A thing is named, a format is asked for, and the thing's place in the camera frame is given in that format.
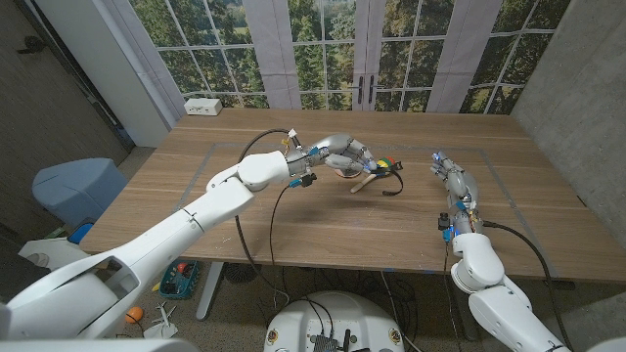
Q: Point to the black round floor fan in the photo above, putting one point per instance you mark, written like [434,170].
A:
[240,273]

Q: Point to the white table leg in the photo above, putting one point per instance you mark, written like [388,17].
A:
[210,293]

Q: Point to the blue bin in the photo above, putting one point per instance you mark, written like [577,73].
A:
[79,233]

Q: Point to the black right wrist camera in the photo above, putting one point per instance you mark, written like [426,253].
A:
[443,221]

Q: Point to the white power box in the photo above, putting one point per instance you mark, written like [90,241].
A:
[202,106]

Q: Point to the round wooden coaster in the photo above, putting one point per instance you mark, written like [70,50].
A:
[349,175]

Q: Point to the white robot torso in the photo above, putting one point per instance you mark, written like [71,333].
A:
[335,318]

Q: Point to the orange ball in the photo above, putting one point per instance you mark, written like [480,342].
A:
[134,314]

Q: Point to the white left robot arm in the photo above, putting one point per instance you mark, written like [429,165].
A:
[186,225]

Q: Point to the colourful wooden maraca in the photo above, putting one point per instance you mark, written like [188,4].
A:
[362,184]

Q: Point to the white toy airplane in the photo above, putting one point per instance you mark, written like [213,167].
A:
[161,322]

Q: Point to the blue-grey stool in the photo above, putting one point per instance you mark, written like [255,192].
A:
[78,188]

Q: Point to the white floor platform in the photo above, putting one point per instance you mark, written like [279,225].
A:
[54,249]

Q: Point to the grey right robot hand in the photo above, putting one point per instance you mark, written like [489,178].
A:
[460,188]

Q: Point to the printed window backdrop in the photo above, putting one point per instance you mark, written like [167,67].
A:
[318,54]

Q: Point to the grey table leg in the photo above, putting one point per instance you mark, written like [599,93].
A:
[467,322]

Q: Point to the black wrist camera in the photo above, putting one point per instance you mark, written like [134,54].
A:
[306,180]
[443,221]

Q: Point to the person's dark trouser leg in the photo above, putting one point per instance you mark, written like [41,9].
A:
[12,269]

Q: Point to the blue plastic basket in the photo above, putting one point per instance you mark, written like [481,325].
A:
[178,279]

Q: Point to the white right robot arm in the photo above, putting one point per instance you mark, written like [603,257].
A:
[484,274]

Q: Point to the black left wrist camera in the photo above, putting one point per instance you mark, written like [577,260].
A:
[306,180]

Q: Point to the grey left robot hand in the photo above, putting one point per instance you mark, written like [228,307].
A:
[337,149]

